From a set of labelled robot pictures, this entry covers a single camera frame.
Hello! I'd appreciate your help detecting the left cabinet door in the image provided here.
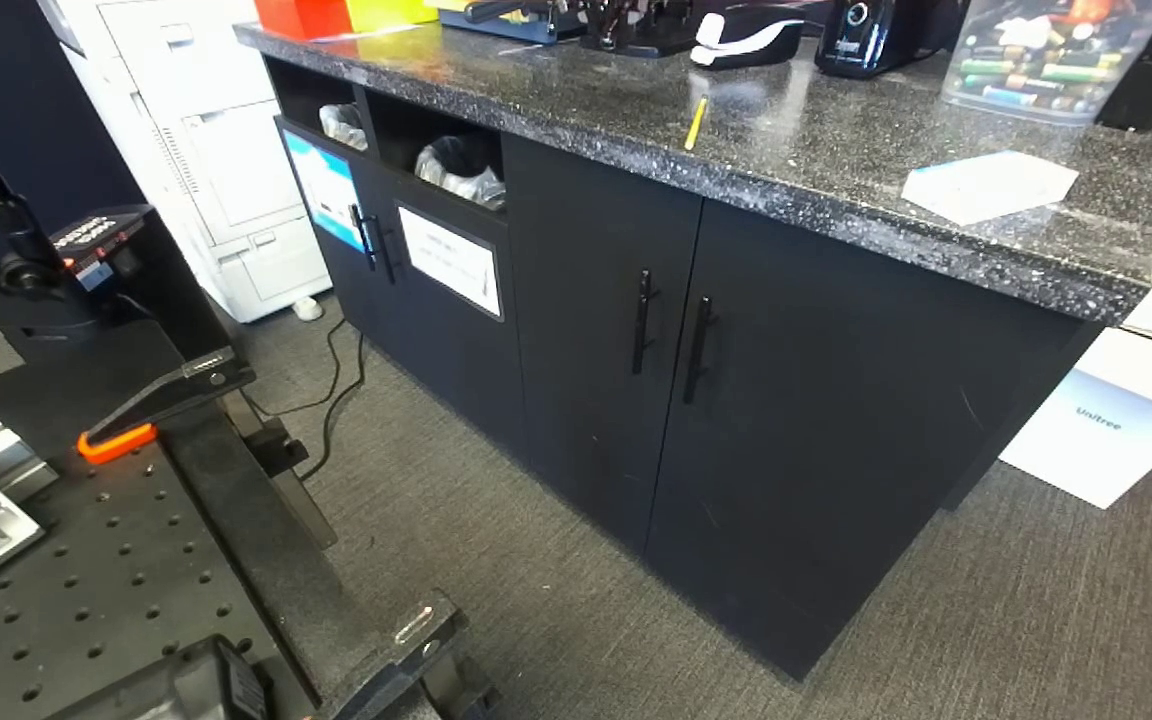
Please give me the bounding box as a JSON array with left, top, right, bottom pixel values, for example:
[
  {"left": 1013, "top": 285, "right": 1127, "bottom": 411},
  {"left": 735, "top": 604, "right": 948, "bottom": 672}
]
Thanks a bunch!
[{"left": 504, "top": 141, "right": 701, "bottom": 551}]

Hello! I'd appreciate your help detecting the cabinet door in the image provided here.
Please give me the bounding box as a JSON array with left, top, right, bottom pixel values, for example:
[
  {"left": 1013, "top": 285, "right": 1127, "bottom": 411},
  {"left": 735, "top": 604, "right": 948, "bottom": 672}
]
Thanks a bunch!
[
  {"left": 647, "top": 209, "right": 1091, "bottom": 682},
  {"left": 504, "top": 141, "right": 701, "bottom": 551}
]

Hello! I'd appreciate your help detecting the white label on bin drawer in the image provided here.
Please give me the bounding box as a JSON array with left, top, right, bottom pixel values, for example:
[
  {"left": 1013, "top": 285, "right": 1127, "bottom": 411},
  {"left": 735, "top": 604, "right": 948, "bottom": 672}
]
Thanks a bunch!
[{"left": 401, "top": 209, "right": 500, "bottom": 317}]

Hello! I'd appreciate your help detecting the black trash bin drawer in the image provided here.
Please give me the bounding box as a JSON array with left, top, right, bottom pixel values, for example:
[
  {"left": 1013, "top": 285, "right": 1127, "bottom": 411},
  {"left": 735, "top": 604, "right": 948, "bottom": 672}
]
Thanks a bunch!
[{"left": 366, "top": 162, "right": 528, "bottom": 455}]

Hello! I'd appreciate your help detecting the clear trash bag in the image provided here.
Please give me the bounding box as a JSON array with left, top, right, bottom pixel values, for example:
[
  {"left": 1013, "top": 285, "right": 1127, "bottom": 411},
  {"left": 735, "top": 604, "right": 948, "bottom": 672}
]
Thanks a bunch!
[{"left": 414, "top": 135, "right": 509, "bottom": 214}]

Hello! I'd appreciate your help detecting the right cabinet door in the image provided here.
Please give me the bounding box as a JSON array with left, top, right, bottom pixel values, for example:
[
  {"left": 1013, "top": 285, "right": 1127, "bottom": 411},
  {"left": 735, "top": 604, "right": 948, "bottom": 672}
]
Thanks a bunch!
[{"left": 647, "top": 209, "right": 1091, "bottom": 682}]

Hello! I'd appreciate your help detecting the yellow pencil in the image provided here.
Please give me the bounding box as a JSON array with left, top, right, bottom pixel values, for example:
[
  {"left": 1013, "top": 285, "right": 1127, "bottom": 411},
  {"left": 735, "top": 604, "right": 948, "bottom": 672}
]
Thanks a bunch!
[{"left": 684, "top": 99, "right": 709, "bottom": 151}]

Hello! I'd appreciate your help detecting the blue label on drawer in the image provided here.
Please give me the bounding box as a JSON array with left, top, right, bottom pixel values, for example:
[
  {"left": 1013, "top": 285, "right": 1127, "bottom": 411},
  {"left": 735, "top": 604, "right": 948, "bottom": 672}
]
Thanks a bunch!
[{"left": 286, "top": 131, "right": 367, "bottom": 252}]

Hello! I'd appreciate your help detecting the black desk organizer stand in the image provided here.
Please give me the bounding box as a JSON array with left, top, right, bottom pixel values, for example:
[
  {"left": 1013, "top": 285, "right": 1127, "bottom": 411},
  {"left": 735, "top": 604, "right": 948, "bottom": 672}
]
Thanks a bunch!
[{"left": 580, "top": 0, "right": 696, "bottom": 57}]

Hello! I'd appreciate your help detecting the white stapler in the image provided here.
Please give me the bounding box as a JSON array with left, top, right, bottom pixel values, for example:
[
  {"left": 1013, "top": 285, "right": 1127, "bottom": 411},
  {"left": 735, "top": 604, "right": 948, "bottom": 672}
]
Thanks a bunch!
[{"left": 687, "top": 7, "right": 804, "bottom": 72}]

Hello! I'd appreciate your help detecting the orange box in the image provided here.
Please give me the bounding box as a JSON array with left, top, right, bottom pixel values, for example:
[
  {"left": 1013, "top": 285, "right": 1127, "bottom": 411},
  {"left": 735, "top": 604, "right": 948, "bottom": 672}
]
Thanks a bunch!
[{"left": 256, "top": 0, "right": 348, "bottom": 40}]

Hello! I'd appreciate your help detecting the white blue sticky note pad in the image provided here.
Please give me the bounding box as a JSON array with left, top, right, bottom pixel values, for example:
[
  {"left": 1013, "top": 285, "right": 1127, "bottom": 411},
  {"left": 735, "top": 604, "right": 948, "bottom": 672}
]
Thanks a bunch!
[{"left": 901, "top": 151, "right": 1079, "bottom": 226}]

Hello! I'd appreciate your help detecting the white filing cabinet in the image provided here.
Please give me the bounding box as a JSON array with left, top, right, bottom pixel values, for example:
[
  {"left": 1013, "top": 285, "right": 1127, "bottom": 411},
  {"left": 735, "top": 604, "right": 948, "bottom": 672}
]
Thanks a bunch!
[{"left": 36, "top": 0, "right": 333, "bottom": 324}]

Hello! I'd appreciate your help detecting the black perforated breadboard table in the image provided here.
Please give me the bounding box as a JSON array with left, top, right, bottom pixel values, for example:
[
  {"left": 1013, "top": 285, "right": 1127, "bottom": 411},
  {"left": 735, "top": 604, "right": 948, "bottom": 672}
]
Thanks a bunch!
[{"left": 0, "top": 450, "right": 308, "bottom": 720}]

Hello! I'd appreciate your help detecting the clear plastic supply box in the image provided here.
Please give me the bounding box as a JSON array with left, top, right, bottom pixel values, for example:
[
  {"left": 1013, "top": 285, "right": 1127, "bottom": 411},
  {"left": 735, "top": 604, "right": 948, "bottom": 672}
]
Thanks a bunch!
[{"left": 946, "top": 0, "right": 1152, "bottom": 122}]

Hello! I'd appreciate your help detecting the black left door handle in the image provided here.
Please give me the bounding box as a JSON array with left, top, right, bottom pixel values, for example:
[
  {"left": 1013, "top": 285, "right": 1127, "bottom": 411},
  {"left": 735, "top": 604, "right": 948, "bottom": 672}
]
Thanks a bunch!
[{"left": 631, "top": 269, "right": 657, "bottom": 377}]

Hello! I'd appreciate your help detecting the black door handle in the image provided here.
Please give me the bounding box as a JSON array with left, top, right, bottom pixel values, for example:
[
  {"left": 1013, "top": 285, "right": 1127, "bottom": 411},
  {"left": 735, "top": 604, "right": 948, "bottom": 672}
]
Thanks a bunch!
[
  {"left": 631, "top": 269, "right": 657, "bottom": 377},
  {"left": 681, "top": 298, "right": 714, "bottom": 406}
]

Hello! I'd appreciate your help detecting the black right door handle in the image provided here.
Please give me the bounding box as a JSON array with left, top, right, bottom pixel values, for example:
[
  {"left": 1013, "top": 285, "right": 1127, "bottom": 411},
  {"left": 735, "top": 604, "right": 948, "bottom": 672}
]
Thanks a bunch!
[{"left": 681, "top": 298, "right": 714, "bottom": 406}]

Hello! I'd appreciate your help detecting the black floor cable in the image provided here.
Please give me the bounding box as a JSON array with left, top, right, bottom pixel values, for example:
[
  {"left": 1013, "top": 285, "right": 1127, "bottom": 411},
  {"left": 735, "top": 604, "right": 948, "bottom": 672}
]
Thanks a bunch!
[{"left": 244, "top": 312, "right": 374, "bottom": 484}]

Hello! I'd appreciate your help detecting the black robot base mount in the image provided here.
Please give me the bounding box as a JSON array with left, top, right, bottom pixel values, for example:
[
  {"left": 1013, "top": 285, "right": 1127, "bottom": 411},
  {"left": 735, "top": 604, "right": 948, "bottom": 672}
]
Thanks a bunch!
[{"left": 0, "top": 175, "right": 492, "bottom": 720}]

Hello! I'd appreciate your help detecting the orange handled clamp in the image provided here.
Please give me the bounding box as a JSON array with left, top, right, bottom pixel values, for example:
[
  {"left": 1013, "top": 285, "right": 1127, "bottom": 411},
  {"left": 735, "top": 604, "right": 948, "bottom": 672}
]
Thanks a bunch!
[{"left": 76, "top": 426, "right": 159, "bottom": 469}]

